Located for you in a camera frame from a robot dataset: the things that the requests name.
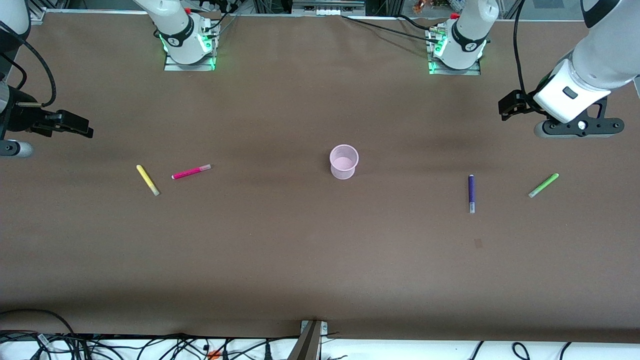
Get pink highlighter pen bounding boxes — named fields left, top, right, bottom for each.
left=171, top=163, right=212, bottom=180

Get pink translucent cup holder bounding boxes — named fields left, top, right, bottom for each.
left=329, top=144, right=360, bottom=180

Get green highlighter pen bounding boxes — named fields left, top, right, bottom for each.
left=528, top=173, right=560, bottom=199

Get yellow highlighter pen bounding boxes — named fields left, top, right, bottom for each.
left=136, top=164, right=161, bottom=197

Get brown table cover sheet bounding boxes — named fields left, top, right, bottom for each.
left=0, top=11, right=640, bottom=345

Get metal table support beam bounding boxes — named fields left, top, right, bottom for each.
left=287, top=320, right=328, bottom=360

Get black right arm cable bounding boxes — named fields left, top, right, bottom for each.
left=0, top=20, right=56, bottom=108

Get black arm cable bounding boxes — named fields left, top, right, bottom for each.
left=512, top=0, right=531, bottom=98
left=0, top=20, right=56, bottom=108

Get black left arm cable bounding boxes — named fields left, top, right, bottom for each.
left=512, top=0, right=531, bottom=98

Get short black table cable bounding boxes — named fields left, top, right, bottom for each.
left=395, top=14, right=448, bottom=33

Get long black table cable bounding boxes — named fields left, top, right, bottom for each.
left=341, top=15, right=441, bottom=43

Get black base cable bundle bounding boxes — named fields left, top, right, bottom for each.
left=200, top=0, right=243, bottom=36

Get black looped floor cable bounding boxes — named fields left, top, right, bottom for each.
left=0, top=309, right=76, bottom=346

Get silver background rail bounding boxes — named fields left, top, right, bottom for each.
left=291, top=0, right=367, bottom=16

